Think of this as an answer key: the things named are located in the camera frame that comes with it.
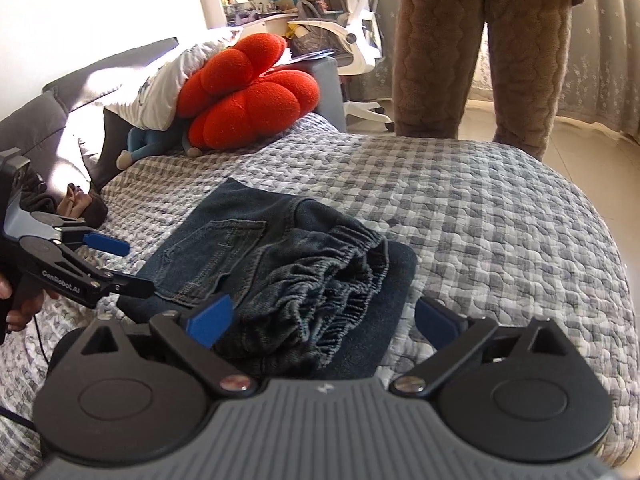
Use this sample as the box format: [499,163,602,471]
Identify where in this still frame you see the dark blue denim jeans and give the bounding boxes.
[117,180,416,380]

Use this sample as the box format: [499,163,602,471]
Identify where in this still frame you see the operator's left hand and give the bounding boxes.
[0,275,60,333]

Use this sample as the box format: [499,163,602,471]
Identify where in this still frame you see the dark brown fuzzy garment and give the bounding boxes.
[21,169,108,229]

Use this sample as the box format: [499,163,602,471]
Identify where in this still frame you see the blue plush doll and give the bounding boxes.
[115,122,203,171]

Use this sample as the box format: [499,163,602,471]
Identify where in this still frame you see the grey checked quilted bedspread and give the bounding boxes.
[0,110,639,468]

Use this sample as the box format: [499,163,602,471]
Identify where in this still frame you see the grey sofa back cushion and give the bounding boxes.
[1,37,178,200]

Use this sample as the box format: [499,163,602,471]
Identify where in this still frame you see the white printed pillow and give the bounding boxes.
[103,39,234,131]

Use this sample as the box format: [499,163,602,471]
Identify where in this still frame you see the red pumpkin plush cushion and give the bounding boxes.
[177,32,321,151]

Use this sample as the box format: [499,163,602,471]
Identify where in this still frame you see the grey sofa armrest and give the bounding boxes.
[292,56,346,132]

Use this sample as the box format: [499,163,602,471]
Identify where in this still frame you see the white office chair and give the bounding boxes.
[290,0,395,132]

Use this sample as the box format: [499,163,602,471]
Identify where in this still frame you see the person in brown pyjamas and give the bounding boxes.
[384,0,589,163]

